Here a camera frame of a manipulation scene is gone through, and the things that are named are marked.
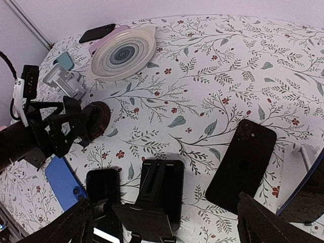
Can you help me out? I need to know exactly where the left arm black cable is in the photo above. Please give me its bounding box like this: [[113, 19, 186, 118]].
[[0, 50, 21, 119]]

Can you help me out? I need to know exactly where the small black phone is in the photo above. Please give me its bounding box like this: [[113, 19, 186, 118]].
[[205, 119, 277, 215]]

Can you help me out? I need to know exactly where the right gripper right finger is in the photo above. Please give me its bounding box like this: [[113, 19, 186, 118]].
[[237, 192, 323, 242]]

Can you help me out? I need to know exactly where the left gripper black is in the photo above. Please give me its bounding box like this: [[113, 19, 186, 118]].
[[1, 102, 88, 171]]

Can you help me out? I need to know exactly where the floral table mat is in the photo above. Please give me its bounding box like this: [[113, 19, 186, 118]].
[[0, 14, 324, 243]]

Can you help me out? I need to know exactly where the black clamp phone stand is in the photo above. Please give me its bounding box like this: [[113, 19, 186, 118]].
[[112, 159, 184, 242]]

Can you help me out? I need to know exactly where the round wooden base stand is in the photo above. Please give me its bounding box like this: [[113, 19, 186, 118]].
[[62, 95, 111, 147]]

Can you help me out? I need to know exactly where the teal phone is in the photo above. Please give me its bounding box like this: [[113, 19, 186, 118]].
[[53, 52, 74, 71]]

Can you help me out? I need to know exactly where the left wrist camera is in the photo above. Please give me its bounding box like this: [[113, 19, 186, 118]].
[[12, 65, 40, 127]]

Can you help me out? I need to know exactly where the blue phone face down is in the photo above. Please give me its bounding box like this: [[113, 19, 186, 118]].
[[45, 156, 87, 212]]

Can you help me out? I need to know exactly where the pink phone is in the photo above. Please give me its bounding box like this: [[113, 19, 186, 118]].
[[88, 25, 130, 56]]

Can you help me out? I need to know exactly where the white round dish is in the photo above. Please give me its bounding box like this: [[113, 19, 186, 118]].
[[88, 26, 156, 82]]

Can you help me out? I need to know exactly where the left aluminium frame post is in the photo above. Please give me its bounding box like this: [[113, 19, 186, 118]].
[[3, 0, 52, 50]]

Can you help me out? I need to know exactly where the silver folding phone stand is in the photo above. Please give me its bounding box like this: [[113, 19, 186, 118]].
[[43, 63, 86, 100]]

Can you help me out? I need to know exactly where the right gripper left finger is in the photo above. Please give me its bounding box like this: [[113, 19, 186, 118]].
[[20, 199, 93, 242]]

